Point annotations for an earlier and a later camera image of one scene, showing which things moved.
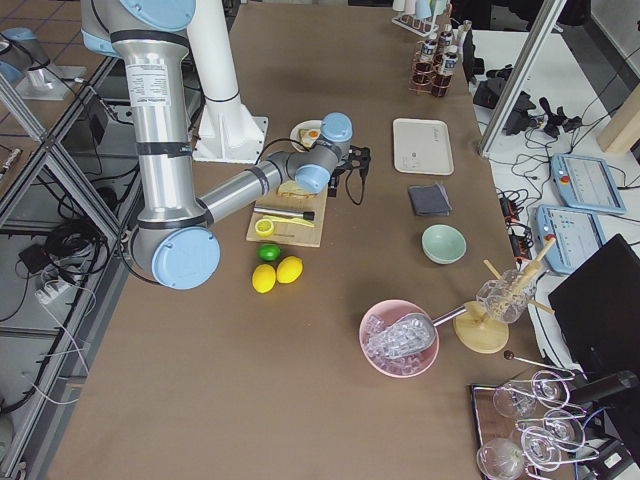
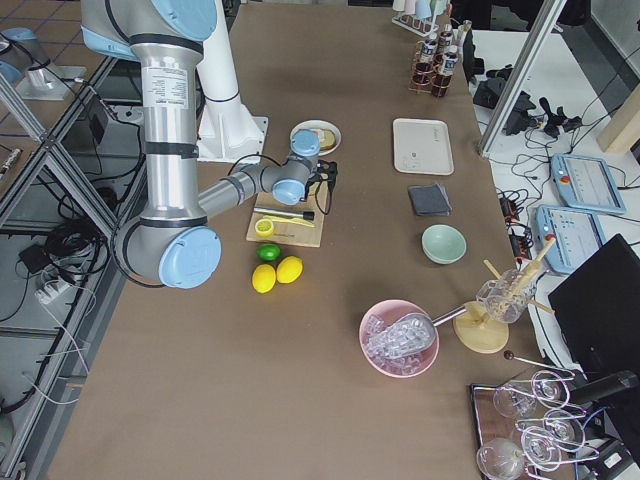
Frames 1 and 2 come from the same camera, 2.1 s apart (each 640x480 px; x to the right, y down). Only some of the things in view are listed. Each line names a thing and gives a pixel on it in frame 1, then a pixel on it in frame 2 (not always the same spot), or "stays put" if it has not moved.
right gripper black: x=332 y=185 → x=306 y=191
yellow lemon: x=289 y=269 stays put
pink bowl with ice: x=385 y=314 stays put
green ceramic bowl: x=443 y=244 stays put
